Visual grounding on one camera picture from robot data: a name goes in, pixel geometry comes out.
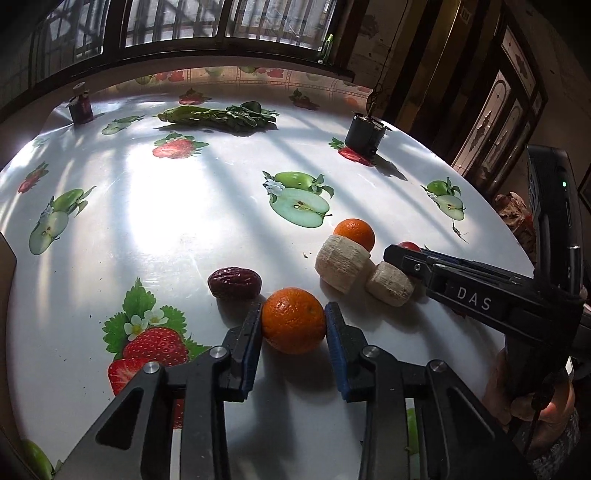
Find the person's right hand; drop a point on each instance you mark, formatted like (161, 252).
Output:
(496, 387)

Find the large red date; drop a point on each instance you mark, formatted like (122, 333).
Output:
(234, 282)

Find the green bottle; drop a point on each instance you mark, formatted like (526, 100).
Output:
(327, 48)

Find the patterned brown cloth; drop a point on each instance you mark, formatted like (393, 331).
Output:
(512, 217)

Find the red tomato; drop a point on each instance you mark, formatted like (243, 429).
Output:
(408, 245)

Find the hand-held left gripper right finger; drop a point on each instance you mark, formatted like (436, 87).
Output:
(337, 350)

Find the dark framed window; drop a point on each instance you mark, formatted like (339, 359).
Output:
(115, 23)

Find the person's right forearm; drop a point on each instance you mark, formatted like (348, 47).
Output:
(554, 443)

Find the peeled sugarcane piece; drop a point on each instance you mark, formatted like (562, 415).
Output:
(388, 284)
(341, 263)

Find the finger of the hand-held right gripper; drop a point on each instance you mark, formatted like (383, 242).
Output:
(413, 264)
(448, 259)

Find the black can with stick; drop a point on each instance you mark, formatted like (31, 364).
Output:
(362, 134)

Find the green leafy vegetable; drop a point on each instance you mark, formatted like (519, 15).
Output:
(207, 115)

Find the wooden door with patterned glass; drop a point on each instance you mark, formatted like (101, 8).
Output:
(498, 115)

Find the white printed tablecloth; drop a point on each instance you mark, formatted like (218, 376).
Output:
(184, 207)

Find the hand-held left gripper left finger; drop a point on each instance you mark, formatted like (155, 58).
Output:
(251, 350)

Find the orange mandarin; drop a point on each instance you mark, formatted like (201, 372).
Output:
(354, 230)
(293, 321)

